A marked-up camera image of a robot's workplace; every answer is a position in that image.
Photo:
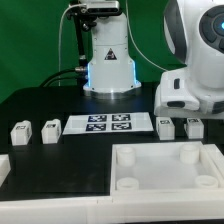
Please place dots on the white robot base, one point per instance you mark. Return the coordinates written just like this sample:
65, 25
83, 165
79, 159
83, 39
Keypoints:
111, 71

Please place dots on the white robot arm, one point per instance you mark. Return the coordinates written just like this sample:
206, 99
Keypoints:
194, 31

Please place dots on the white AprilTag base sheet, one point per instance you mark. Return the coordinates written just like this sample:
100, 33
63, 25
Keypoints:
108, 123

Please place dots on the white fixture piece left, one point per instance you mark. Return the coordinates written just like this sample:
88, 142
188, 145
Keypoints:
5, 167

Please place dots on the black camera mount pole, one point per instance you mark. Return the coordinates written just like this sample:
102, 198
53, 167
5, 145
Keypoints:
83, 22

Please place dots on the grey camera on pole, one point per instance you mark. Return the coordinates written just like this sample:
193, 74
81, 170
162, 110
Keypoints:
100, 7

